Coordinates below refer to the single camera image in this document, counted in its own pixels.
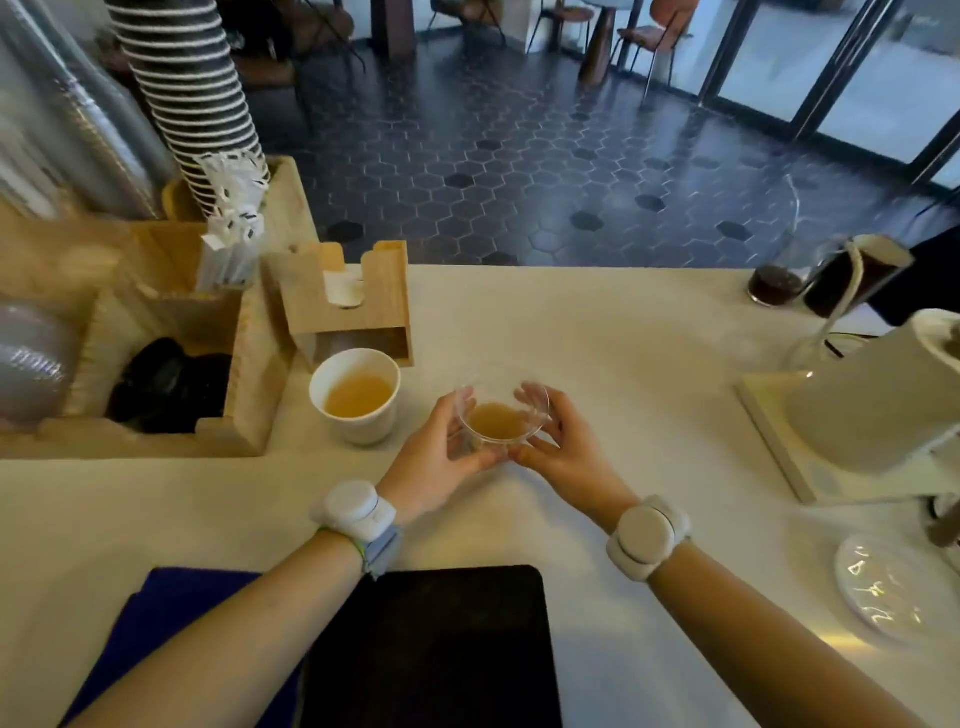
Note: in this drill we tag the person's left hand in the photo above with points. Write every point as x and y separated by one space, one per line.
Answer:
420 469

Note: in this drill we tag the white paper cup with tea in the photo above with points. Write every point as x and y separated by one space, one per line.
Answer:
356 394

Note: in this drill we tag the stack of black cup lids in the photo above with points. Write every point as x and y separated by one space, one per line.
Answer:
169 390

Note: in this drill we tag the person's left thumb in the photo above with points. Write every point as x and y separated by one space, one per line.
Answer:
480 465

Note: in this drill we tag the white napkin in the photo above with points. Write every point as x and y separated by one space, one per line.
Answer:
345 291

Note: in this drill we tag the white coffee scale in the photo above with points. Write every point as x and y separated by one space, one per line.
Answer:
780 435

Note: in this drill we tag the stack of black paper cups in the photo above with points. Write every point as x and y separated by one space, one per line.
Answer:
191 82

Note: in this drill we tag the small glass carafe with coffee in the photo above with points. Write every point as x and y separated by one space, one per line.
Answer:
776 283

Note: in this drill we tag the black tablet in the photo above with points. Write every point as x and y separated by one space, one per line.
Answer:
435 652

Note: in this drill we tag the round wooden table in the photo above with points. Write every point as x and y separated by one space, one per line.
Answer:
600 45

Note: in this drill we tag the person's right hand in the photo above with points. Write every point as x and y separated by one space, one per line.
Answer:
577 469

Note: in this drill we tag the bunch of white wrapped straws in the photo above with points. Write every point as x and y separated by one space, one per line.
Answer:
232 217

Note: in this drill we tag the stack of clear dome lids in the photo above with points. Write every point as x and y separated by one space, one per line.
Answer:
34 364

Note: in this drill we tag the blue cloth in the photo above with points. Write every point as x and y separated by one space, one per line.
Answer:
165 607

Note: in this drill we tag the black door frame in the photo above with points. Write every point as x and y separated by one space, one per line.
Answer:
840 60

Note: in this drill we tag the person's right forearm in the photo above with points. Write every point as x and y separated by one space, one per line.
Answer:
765 652

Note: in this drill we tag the white plate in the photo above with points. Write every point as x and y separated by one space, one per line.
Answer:
892 589

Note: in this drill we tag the clear plastic cup with tea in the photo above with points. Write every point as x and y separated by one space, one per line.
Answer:
499 424

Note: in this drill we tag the dark brown chair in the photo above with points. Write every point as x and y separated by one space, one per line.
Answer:
300 37

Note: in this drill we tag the glass pitcher with coffee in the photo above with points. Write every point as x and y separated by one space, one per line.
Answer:
862 274

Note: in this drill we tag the wooden counter organizer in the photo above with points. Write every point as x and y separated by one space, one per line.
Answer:
255 390

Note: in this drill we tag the wooden napkin holder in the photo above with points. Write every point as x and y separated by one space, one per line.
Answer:
375 311

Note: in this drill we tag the brown chair with metal legs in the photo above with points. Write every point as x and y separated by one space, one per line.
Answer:
664 26

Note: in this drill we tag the person's right thumb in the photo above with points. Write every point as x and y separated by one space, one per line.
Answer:
534 456

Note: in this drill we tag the person's left forearm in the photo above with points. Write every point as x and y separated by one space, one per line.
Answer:
225 645

